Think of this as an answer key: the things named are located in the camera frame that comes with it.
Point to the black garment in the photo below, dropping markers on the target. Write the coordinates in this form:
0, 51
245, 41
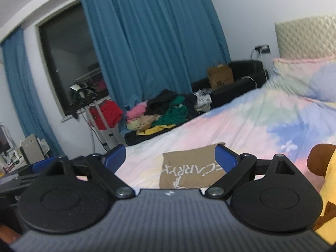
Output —
160, 104

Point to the grey black chair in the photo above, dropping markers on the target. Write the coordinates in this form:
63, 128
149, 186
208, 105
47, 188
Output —
34, 149

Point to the left blue curtain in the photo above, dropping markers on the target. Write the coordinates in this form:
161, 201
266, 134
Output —
31, 115

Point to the yellow green garment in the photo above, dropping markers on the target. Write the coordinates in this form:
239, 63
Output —
133, 125

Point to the white patterned garment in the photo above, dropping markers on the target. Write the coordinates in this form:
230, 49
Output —
204, 100

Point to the white dresser desk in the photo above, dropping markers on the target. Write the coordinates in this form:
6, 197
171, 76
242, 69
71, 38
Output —
11, 161

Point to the wavy frame mirror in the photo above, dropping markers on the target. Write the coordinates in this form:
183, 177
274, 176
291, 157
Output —
7, 143

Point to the brown yellow plush toy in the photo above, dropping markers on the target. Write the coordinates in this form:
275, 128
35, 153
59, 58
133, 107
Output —
321, 162

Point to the right blue curtain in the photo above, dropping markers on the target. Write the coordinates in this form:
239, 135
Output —
146, 46

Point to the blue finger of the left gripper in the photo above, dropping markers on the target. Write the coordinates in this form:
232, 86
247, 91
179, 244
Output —
43, 162

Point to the dark window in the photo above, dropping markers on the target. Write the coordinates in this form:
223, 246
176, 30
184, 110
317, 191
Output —
70, 56

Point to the pastel tie-dye bed sheet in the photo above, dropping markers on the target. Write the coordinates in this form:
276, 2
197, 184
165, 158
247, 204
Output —
263, 122

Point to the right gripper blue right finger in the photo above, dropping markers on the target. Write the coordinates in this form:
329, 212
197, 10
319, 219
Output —
239, 169

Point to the red garment on stand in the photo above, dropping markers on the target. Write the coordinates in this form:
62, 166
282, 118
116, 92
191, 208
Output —
111, 112

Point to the tan t-shirt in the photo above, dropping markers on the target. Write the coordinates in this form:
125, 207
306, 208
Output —
190, 169

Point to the bright yellow garment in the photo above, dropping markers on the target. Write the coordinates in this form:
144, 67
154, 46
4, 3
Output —
154, 130

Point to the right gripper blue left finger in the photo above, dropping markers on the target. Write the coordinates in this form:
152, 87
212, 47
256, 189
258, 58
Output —
103, 169

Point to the person left hand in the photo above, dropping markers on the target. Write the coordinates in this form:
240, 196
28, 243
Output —
8, 235

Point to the beige garment in pile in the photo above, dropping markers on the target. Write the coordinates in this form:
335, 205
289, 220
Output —
145, 121

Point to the black sofa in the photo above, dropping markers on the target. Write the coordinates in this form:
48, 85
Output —
248, 75

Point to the brown paper bag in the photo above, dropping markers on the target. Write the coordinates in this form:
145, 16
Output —
219, 76

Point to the quilted beige headboard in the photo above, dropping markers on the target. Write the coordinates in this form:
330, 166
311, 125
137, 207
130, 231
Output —
306, 38

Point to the blue curtain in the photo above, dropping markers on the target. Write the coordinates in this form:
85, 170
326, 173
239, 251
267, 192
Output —
146, 46
31, 115

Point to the pink garment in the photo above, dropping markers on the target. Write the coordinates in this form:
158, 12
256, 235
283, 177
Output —
136, 111

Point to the wall socket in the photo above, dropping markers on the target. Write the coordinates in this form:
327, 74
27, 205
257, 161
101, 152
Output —
263, 49

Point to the pastel tie-dye pillow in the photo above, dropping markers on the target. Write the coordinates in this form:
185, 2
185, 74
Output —
310, 78

